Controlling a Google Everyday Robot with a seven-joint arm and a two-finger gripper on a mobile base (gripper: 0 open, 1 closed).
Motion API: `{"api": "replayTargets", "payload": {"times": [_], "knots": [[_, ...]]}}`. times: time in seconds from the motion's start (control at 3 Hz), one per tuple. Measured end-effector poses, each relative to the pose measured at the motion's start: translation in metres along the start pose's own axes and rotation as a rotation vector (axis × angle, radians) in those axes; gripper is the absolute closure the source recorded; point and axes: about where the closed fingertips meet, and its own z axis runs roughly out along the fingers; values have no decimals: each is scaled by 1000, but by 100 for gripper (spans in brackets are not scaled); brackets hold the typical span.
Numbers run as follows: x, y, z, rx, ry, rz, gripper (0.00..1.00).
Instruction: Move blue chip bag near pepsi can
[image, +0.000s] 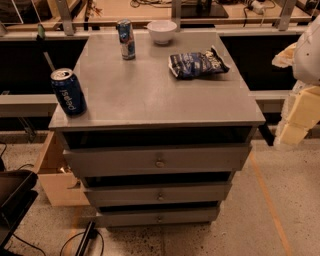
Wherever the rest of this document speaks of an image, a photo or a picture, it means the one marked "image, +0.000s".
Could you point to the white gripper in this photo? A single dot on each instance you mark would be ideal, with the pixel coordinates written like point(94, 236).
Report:
point(308, 56)

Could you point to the blue chip bag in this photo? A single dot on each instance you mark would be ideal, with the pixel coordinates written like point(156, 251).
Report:
point(197, 64)

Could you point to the tall blue energy drink can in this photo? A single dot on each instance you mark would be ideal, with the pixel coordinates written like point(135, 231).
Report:
point(126, 39)

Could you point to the blue pepsi can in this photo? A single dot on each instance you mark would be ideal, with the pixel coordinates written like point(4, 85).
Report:
point(67, 89)

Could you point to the top grey drawer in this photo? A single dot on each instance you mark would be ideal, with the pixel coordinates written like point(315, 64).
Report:
point(122, 162)

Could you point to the grey drawer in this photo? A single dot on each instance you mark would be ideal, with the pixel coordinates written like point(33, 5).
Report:
point(122, 162)
point(160, 217)
point(156, 194)

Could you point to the black monitor base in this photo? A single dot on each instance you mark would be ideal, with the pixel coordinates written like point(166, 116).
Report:
point(203, 9)

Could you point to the grey drawer cabinet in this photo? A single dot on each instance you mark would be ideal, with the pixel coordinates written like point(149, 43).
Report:
point(135, 104)

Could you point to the white bowl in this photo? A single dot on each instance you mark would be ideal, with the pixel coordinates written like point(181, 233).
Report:
point(162, 31)

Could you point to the bottom grey drawer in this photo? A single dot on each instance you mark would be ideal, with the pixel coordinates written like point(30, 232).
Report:
point(160, 217)

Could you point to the middle grey drawer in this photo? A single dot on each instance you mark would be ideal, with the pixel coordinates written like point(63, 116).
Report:
point(156, 194)

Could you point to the wooden box on floor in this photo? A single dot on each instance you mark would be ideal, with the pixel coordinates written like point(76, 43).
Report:
point(60, 185)

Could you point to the black equipment on floor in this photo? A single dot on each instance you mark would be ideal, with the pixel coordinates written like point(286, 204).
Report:
point(16, 197)

